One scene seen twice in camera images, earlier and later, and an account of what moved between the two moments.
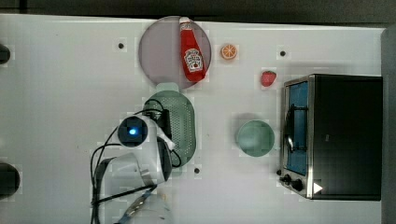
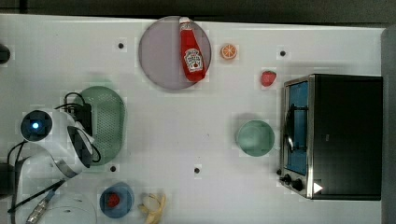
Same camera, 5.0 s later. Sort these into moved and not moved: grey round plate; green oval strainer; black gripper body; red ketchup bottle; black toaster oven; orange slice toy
Moved: green oval strainer; black gripper body
Not moved: red ketchup bottle; orange slice toy; grey round plate; black toaster oven
